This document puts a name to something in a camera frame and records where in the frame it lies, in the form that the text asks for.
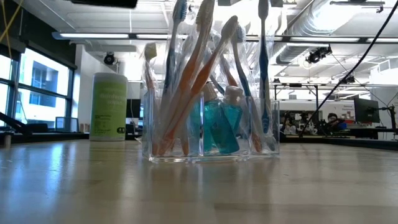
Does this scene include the person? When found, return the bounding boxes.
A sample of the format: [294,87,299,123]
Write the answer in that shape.
[281,119,298,135]
[323,112,348,134]

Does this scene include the silver ventilation duct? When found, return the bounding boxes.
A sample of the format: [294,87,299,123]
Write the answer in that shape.
[270,0,361,68]

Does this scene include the black hanging cable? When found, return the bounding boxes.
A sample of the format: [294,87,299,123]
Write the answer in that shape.
[298,0,398,139]

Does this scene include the green disinfecting wipes canister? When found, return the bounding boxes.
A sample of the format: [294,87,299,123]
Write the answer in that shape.
[89,72,129,142]

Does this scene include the black diagonal strut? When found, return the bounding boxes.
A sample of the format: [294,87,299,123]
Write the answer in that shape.
[0,113,32,137]

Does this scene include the black desk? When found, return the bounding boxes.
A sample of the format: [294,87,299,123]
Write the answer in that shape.
[346,126,398,140]

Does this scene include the yellow strap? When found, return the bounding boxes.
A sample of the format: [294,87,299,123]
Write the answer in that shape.
[0,0,25,60]

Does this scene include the small black monitor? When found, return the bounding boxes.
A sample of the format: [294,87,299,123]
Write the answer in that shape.
[125,98,142,119]

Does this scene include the black computer monitor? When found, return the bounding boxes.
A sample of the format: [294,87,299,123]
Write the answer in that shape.
[353,97,381,124]

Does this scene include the clear acrylic organizer box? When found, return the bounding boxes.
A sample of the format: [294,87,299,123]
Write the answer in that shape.
[142,88,280,164]

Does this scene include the background robot arms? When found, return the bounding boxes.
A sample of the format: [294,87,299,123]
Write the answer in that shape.
[279,110,326,136]

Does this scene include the blue mouthwash bottle white cap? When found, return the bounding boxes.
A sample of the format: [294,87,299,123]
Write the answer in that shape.
[201,82,240,156]
[222,85,244,138]

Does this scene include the black ceiling camera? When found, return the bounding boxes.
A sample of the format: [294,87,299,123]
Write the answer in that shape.
[103,51,117,66]

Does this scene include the long ceiling light bar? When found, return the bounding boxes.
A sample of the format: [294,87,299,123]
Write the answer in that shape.
[287,36,398,44]
[51,30,189,40]

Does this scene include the open laptop screen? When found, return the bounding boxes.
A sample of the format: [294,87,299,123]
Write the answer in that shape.
[55,116,80,133]

